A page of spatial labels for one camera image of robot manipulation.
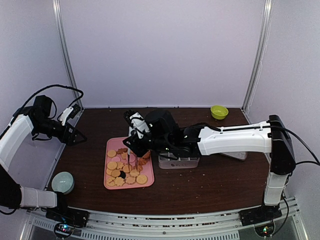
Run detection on round tan cookie bottom right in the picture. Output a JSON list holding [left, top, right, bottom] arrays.
[[136, 174, 148, 185]]

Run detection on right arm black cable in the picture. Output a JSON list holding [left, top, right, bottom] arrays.
[[277, 126, 320, 166]]

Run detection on pink plastic tray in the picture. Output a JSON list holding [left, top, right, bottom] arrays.
[[104, 137, 155, 190]]

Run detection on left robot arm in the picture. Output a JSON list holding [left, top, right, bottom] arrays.
[[0, 104, 87, 222]]

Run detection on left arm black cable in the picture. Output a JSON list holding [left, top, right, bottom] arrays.
[[14, 84, 84, 116]]

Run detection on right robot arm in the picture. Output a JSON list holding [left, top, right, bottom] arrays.
[[123, 110, 296, 221]]

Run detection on green plastic bowl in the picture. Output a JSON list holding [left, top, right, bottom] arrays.
[[210, 105, 229, 120]]

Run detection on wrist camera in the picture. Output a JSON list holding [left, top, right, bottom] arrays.
[[123, 109, 150, 139], [58, 104, 81, 126]]

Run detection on white divided cookie tin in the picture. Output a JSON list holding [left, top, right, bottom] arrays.
[[158, 152, 200, 170]]

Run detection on black sandwich cookie lower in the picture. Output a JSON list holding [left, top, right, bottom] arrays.
[[119, 170, 127, 180]]

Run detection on metal serving tongs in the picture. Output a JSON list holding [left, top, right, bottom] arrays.
[[126, 148, 139, 170]]

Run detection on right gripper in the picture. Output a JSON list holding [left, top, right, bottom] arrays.
[[123, 131, 172, 157]]

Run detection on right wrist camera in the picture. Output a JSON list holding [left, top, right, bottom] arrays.
[[123, 109, 150, 139]]

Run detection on flower shaped tan cookie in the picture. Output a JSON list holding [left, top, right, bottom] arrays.
[[114, 177, 125, 187]]

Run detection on left frame post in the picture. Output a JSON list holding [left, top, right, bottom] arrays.
[[51, 0, 84, 113]]

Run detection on frame post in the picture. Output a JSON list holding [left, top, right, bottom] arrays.
[[242, 0, 274, 115], [51, 0, 84, 113]]

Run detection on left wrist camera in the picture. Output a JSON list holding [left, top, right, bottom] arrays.
[[58, 104, 81, 126]]

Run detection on right frame post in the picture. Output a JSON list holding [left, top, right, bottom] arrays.
[[242, 0, 274, 115]]

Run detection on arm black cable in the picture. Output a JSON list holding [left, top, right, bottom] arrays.
[[277, 126, 320, 166], [14, 84, 84, 116]]

